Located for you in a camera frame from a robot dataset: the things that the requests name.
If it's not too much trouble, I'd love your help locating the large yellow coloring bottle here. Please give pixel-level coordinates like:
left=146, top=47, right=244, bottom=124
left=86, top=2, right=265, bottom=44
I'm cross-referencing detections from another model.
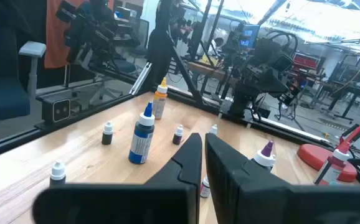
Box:
left=152, top=77, right=169, bottom=121

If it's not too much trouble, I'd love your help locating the person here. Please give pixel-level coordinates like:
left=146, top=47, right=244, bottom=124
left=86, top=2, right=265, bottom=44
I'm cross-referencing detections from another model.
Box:
left=146, top=0, right=196, bottom=93
left=209, top=36, right=227, bottom=58

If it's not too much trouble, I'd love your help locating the wooden background table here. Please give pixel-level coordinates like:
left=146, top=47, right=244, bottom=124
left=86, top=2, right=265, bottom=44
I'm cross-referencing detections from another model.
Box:
left=186, top=60, right=240, bottom=94

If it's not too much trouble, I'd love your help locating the black background desk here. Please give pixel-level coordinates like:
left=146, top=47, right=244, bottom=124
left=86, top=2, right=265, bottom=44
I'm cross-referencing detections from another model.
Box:
left=323, top=52, right=360, bottom=122

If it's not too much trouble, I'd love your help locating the large purple coloring bottle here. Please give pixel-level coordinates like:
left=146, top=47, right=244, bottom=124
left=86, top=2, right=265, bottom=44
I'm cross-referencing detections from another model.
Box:
left=250, top=140, right=277, bottom=172

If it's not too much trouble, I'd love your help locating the red desk lamp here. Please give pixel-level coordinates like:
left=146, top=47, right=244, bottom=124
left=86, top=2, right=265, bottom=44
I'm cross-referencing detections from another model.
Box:
left=296, top=107, right=360, bottom=184

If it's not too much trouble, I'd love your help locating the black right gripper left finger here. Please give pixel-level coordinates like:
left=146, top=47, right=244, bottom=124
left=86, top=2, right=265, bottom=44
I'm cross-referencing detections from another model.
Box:
left=32, top=133, right=203, bottom=224

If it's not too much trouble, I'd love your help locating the large blue coloring bottle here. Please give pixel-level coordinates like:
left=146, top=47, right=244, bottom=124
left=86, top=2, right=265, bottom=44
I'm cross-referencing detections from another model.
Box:
left=128, top=101, right=156, bottom=165

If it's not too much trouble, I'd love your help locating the black table-level camera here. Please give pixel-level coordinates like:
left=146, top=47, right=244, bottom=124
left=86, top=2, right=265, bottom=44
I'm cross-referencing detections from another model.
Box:
left=36, top=92, right=82, bottom=130

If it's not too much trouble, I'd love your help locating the large dark red coloring bottle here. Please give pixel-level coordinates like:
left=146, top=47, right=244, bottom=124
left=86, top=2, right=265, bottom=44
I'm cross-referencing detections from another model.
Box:
left=313, top=141, right=351, bottom=187

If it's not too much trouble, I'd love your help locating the computer monitor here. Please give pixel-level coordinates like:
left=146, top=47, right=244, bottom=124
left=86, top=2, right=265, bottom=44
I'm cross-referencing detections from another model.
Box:
left=240, top=24, right=261, bottom=49

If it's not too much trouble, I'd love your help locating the red toolbox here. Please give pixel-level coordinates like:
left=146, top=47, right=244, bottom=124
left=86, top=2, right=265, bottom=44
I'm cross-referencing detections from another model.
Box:
left=293, top=52, right=320, bottom=71

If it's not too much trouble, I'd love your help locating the black aluminium table frame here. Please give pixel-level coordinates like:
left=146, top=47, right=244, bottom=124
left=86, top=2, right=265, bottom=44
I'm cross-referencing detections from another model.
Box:
left=0, top=83, right=336, bottom=162

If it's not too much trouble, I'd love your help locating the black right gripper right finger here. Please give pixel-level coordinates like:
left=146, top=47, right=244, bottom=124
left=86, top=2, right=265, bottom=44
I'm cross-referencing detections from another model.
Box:
left=204, top=133, right=360, bottom=224

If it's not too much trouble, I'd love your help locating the black office chair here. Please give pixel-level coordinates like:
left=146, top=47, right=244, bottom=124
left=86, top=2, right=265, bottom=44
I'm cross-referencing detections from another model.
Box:
left=86, top=46, right=143, bottom=103

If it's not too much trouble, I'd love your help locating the black background robot rig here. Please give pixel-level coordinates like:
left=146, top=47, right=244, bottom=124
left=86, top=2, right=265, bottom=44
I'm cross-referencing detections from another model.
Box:
left=55, top=0, right=143, bottom=75

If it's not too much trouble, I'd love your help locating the silver metal bracket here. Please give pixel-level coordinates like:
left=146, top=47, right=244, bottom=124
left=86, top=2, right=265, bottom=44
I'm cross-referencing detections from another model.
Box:
left=128, top=61, right=153, bottom=96

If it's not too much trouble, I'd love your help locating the blue office chair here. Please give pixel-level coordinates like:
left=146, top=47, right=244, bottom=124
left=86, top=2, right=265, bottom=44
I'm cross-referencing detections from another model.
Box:
left=0, top=0, right=47, bottom=124

